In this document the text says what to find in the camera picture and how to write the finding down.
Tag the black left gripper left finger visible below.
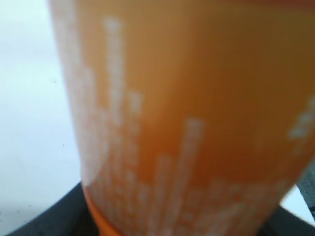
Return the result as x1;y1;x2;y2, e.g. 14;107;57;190
7;183;99;236

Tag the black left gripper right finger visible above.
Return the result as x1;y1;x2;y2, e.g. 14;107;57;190
260;206;315;236

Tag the orange soda bottle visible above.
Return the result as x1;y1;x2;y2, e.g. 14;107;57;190
49;0;315;236

